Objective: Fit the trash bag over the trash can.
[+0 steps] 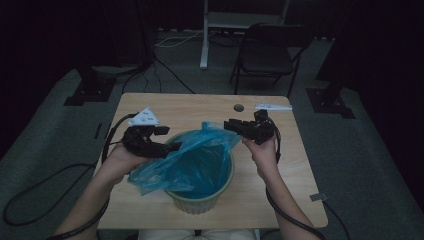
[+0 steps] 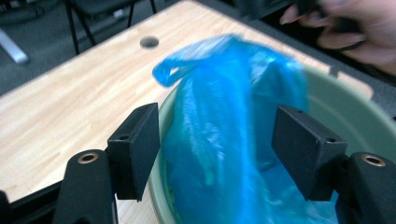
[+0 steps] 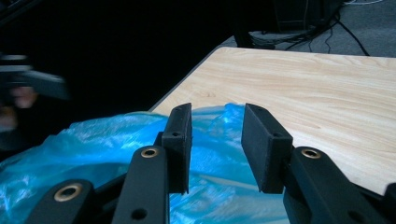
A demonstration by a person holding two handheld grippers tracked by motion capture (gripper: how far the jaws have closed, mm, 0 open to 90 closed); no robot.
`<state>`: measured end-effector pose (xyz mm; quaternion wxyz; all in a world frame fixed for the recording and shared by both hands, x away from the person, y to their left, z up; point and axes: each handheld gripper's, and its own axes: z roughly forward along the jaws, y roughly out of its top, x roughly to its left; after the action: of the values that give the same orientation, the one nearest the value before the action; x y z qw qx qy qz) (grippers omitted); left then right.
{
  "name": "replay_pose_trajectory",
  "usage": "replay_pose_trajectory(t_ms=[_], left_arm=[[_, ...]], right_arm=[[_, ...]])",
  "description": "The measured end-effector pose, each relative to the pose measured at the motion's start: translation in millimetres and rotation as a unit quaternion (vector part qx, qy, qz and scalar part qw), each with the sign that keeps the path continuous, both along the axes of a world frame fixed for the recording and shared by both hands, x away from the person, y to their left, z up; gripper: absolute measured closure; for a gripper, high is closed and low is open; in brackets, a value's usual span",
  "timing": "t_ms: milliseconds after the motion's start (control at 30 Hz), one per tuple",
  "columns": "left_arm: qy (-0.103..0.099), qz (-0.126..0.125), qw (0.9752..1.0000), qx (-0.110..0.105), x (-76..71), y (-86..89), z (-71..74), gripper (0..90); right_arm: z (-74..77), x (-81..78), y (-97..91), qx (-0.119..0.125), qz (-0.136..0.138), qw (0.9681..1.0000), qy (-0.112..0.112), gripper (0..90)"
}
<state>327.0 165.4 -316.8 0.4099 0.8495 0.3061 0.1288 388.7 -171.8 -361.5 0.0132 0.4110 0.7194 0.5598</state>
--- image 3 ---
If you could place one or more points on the blue plastic bag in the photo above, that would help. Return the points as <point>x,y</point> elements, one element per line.
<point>93,149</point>

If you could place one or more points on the black stand with base plate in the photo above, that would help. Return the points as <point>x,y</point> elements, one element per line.
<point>249,25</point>

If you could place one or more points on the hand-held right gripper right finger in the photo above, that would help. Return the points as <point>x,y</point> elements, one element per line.
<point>264,149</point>

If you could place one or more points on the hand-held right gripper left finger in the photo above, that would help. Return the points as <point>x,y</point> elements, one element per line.
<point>179,149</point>

